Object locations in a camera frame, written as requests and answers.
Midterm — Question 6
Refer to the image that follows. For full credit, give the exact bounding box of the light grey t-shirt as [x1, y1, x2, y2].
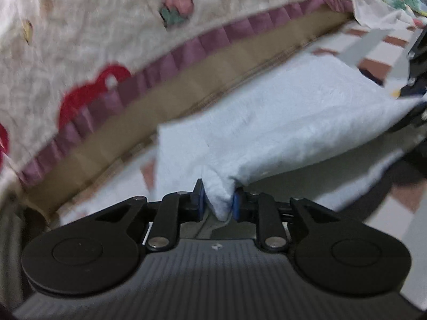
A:
[152, 55, 423, 221]

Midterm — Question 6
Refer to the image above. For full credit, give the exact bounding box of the checkered floor rug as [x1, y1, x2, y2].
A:
[56, 19, 427, 307]

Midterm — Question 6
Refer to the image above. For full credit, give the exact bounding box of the white quilt with red bears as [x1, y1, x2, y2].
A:
[0, 0, 355, 187]

